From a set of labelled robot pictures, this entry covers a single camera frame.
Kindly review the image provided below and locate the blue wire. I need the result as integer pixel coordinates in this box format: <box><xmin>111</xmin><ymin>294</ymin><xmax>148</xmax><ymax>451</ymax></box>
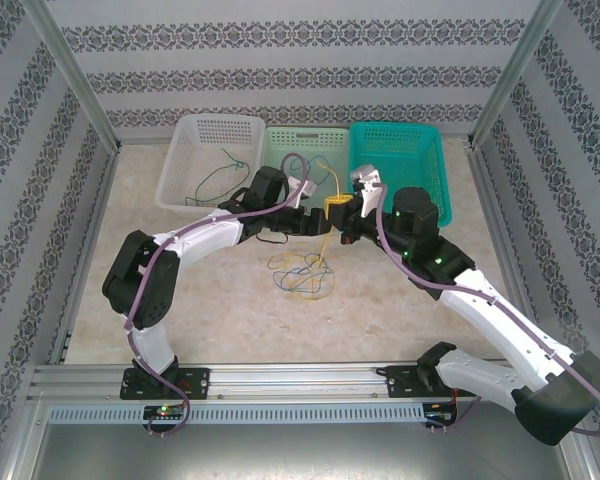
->
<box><xmin>299</xmin><ymin>156</ymin><xmax>332</xmax><ymax>185</ymax></box>
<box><xmin>271</xmin><ymin>252</ymin><xmax>332</xmax><ymax>292</ymax></box>

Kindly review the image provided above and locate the green wire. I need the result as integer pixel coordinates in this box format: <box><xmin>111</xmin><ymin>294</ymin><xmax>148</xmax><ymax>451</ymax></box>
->
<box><xmin>184</xmin><ymin>147</ymin><xmax>247</xmax><ymax>207</ymax></box>

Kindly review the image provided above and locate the light green plastic basket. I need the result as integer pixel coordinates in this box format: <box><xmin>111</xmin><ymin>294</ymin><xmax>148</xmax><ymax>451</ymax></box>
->
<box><xmin>249</xmin><ymin>126</ymin><xmax>354</xmax><ymax>202</ymax></box>

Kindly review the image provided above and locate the teal plastic basket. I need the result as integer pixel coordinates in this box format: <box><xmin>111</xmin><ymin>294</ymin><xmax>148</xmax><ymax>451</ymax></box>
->
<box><xmin>348</xmin><ymin>121</ymin><xmax>455</xmax><ymax>226</ymax></box>

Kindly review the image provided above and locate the white plastic basket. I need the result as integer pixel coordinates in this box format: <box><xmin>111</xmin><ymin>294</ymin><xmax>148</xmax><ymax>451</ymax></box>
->
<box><xmin>155</xmin><ymin>114</ymin><xmax>267</xmax><ymax>218</ymax></box>

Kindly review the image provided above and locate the grey sheet metal panel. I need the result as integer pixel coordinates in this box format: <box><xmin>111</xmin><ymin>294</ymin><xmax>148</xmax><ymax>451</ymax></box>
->
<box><xmin>0</xmin><ymin>394</ymin><xmax>600</xmax><ymax>480</ymax></box>

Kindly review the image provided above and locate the left circuit board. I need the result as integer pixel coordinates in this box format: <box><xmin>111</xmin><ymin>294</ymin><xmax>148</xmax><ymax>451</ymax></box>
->
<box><xmin>143</xmin><ymin>404</ymin><xmax>187</xmax><ymax>420</ymax></box>

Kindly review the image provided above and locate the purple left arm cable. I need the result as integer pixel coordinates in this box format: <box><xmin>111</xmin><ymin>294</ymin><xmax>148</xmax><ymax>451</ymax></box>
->
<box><xmin>124</xmin><ymin>152</ymin><xmax>314</xmax><ymax>437</ymax></box>

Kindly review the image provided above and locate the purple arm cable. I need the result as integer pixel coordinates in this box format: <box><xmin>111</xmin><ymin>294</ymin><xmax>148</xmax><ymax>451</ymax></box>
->
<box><xmin>124</xmin><ymin>152</ymin><xmax>314</xmax><ymax>437</ymax></box>
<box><xmin>372</xmin><ymin>182</ymin><xmax>600</xmax><ymax>437</ymax></box>

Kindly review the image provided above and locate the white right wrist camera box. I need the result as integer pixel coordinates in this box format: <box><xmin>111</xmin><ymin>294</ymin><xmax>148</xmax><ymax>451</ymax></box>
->
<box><xmin>348</xmin><ymin>164</ymin><xmax>385</xmax><ymax>220</ymax></box>

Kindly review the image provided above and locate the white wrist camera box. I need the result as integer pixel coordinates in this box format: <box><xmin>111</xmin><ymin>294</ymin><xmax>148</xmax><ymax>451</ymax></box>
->
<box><xmin>283</xmin><ymin>174</ymin><xmax>312</xmax><ymax>200</ymax></box>
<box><xmin>348</xmin><ymin>164</ymin><xmax>385</xmax><ymax>220</ymax></box>

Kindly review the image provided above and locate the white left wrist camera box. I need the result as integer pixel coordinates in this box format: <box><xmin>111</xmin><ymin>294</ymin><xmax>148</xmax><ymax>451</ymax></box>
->
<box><xmin>283</xmin><ymin>174</ymin><xmax>312</xmax><ymax>200</ymax></box>

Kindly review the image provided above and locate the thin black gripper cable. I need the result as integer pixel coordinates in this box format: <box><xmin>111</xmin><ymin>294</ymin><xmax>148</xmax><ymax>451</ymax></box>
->
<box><xmin>256</xmin><ymin>230</ymin><xmax>290</xmax><ymax>247</ymax></box>

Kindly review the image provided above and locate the aluminium side rail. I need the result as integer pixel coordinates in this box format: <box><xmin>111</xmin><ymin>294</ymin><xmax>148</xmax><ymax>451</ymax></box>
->
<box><xmin>463</xmin><ymin>139</ymin><xmax>552</xmax><ymax>362</ymax></box>
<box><xmin>47</xmin><ymin>142</ymin><xmax>125</xmax><ymax>366</ymax></box>

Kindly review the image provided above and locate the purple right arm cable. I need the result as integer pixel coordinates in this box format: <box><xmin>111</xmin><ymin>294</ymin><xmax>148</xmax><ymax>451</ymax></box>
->
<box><xmin>372</xmin><ymin>182</ymin><xmax>600</xmax><ymax>437</ymax></box>

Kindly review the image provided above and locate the aluminium mounting rail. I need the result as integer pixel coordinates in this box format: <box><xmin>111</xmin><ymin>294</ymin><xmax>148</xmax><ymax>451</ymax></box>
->
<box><xmin>29</xmin><ymin>363</ymin><xmax>566</xmax><ymax>401</ymax></box>

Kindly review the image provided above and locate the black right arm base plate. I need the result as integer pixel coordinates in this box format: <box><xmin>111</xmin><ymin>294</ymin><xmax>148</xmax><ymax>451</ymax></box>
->
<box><xmin>385</xmin><ymin>365</ymin><xmax>478</xmax><ymax>400</ymax></box>

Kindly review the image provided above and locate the grey slotted cable duct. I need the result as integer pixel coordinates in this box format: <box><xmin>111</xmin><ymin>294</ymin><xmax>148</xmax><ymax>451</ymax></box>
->
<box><xmin>47</xmin><ymin>403</ymin><xmax>426</xmax><ymax>424</ymax></box>

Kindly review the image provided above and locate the aluminium frame post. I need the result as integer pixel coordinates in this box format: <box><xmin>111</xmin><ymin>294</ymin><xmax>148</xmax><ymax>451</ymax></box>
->
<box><xmin>17</xmin><ymin>0</ymin><xmax>122</xmax><ymax>151</ymax></box>
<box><xmin>471</xmin><ymin>0</ymin><xmax>565</xmax><ymax>150</ymax></box>

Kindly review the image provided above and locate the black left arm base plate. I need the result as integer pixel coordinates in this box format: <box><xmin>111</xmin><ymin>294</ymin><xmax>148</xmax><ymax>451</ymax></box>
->
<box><xmin>119</xmin><ymin>367</ymin><xmax>211</xmax><ymax>401</ymax></box>

